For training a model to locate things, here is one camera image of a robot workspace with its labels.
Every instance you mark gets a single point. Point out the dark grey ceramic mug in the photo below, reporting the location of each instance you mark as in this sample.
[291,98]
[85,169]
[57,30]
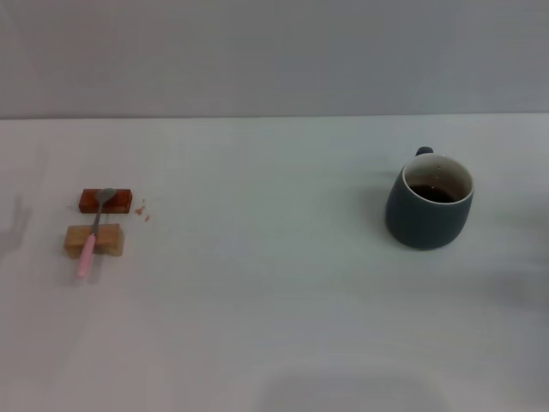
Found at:
[418,219]

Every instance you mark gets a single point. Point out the small brown crumbs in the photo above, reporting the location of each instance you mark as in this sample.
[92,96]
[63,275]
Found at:
[146,217]

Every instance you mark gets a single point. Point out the reddish brown wooden block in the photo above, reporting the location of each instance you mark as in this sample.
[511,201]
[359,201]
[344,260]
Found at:
[122,201]

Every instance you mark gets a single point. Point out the light wooden block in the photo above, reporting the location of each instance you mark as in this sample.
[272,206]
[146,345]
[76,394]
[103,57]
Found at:
[111,240]

